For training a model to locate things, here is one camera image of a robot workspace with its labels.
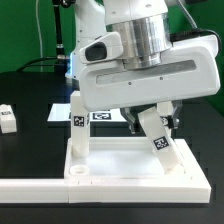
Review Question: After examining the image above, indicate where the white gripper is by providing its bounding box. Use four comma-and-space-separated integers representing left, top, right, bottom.
79, 35, 220, 134

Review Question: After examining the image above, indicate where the white desk top tray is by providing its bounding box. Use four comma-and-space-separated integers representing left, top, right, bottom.
64, 137, 201, 179

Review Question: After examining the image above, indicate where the white cable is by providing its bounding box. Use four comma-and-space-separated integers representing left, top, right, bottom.
35, 0, 44, 73

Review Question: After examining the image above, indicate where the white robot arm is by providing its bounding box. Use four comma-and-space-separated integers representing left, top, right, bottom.
59, 0, 221, 132

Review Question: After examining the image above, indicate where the white L-shaped corner guide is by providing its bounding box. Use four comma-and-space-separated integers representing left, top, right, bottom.
0, 139, 211, 203

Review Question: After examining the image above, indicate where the fiducial marker plate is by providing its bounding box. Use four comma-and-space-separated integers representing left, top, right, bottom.
47, 103, 125, 122

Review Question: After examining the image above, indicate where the black cable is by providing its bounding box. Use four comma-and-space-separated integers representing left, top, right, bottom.
14, 0, 72, 73

